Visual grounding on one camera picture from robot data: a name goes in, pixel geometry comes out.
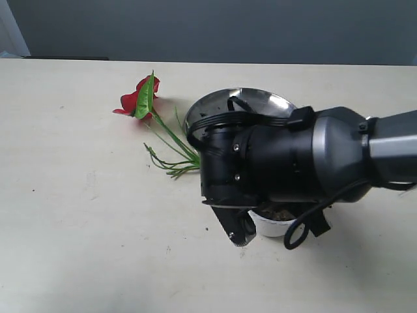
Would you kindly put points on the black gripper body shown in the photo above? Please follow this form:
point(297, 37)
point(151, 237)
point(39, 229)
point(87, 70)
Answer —
point(317, 223)

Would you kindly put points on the red artificial anthurium flower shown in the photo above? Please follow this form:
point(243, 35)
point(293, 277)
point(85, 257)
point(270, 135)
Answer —
point(140, 105)

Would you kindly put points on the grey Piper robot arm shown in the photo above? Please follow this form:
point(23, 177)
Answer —
point(305, 162)

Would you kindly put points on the dark contents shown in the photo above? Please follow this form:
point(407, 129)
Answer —
point(278, 211)

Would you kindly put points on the white scalloped plastic pot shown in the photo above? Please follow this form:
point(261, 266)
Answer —
point(270, 228)

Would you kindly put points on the round stainless steel plate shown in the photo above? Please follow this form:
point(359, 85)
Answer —
point(215, 103)

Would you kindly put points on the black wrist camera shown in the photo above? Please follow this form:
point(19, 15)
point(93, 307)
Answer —
point(237, 224)

